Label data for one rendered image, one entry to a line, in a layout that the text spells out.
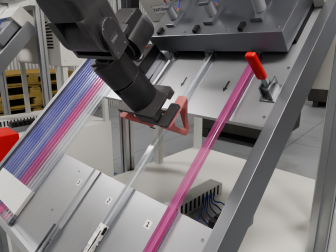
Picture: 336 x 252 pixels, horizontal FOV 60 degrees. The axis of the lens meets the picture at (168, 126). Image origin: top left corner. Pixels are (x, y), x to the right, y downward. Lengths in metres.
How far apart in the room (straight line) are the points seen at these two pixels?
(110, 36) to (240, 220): 0.31
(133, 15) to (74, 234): 0.40
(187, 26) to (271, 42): 0.21
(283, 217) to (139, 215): 0.54
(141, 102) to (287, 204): 0.67
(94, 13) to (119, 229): 0.34
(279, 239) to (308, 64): 0.48
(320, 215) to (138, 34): 0.58
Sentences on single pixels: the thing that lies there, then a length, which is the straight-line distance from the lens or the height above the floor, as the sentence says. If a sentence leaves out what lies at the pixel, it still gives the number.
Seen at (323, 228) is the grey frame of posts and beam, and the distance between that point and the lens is 0.79.
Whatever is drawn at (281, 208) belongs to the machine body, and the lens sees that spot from 1.00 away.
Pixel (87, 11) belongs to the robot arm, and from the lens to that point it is 0.40.
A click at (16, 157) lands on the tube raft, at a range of 0.90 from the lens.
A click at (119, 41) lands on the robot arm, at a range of 0.43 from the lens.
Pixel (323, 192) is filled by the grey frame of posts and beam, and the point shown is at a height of 0.78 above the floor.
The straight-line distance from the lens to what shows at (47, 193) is 0.72.
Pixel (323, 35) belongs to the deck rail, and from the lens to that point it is 0.61.
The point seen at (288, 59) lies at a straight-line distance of 0.58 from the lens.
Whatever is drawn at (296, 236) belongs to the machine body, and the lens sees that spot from 0.89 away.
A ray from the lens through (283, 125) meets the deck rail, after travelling 0.50.
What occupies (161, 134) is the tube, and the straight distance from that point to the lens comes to 0.56.
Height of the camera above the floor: 1.10
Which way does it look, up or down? 15 degrees down
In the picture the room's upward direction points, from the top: straight up
